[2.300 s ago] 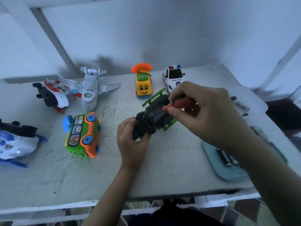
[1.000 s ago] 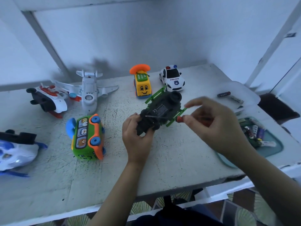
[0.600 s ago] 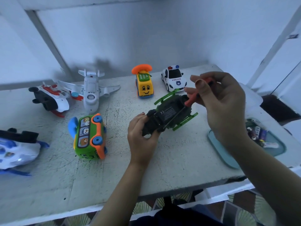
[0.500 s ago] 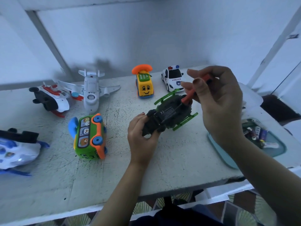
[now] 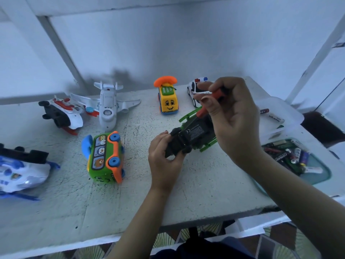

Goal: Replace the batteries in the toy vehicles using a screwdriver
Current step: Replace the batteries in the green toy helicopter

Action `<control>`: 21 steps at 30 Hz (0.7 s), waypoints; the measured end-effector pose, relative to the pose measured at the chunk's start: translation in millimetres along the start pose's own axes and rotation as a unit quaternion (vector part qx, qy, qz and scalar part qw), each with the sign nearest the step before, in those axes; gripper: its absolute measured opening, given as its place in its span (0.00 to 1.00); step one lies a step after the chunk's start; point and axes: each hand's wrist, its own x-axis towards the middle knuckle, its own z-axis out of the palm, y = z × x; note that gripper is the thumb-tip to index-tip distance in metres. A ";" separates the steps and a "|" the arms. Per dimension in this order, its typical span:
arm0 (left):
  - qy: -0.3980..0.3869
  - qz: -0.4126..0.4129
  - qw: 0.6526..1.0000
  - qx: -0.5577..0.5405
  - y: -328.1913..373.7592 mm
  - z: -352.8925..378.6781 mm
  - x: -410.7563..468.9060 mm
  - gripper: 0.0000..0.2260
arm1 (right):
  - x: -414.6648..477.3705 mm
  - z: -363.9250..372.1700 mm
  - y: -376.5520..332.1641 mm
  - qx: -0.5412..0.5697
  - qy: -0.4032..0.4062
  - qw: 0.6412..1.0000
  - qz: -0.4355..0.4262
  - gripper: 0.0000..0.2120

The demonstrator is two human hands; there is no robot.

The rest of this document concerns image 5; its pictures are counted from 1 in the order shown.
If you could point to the teal container lid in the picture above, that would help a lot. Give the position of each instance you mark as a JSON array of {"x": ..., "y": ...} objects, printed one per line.
[{"x": 318, "y": 178}]

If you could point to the pile of batteries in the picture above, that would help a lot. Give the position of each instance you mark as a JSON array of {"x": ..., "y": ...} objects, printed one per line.
[{"x": 288, "y": 156}]

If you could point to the red screwdriver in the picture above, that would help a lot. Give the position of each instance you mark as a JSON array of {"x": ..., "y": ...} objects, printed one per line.
[{"x": 207, "y": 102}]

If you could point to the white grey battery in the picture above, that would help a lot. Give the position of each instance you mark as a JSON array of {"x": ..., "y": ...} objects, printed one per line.
[{"x": 276, "y": 117}]

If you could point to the person's right hand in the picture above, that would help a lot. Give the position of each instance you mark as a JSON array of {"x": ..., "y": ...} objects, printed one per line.
[{"x": 234, "y": 124}]

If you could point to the clear plastic container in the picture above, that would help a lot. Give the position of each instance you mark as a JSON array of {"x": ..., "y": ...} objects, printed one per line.
[{"x": 280, "y": 118}]

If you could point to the person's left hand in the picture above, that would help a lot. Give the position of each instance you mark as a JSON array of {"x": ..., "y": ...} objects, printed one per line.
[{"x": 164, "y": 164}]

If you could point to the white wooden table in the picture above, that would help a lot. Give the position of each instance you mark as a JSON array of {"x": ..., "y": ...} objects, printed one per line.
[{"x": 54, "y": 207}]

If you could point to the dark green toy helicopter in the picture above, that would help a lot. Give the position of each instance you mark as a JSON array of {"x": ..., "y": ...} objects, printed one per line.
[{"x": 191, "y": 132}]

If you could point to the yellow orange toy car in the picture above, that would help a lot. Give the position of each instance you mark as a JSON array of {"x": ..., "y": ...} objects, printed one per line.
[{"x": 168, "y": 97}]

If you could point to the person's dark trousers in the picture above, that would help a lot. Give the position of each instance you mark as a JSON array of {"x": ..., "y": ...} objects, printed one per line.
[{"x": 205, "y": 249}]

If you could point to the green orange toy car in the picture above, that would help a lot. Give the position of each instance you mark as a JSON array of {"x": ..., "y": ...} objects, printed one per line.
[{"x": 105, "y": 156}]

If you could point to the person's left forearm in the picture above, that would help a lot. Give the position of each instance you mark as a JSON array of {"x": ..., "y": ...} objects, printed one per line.
[{"x": 140, "y": 229}]

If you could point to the black red battery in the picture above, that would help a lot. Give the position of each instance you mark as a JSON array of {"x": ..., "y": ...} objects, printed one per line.
[{"x": 264, "y": 111}]

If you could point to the black white toy car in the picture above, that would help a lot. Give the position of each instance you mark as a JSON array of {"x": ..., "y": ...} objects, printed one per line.
[{"x": 195, "y": 90}]

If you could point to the white toy airplane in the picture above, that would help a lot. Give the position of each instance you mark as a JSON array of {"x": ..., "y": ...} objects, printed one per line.
[{"x": 108, "y": 102}]

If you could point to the red white toy vehicle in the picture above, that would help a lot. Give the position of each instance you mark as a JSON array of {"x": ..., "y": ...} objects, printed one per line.
[{"x": 62, "y": 113}]

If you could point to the white blue toy vehicle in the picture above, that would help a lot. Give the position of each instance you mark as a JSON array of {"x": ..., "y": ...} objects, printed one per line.
[{"x": 21, "y": 172}]

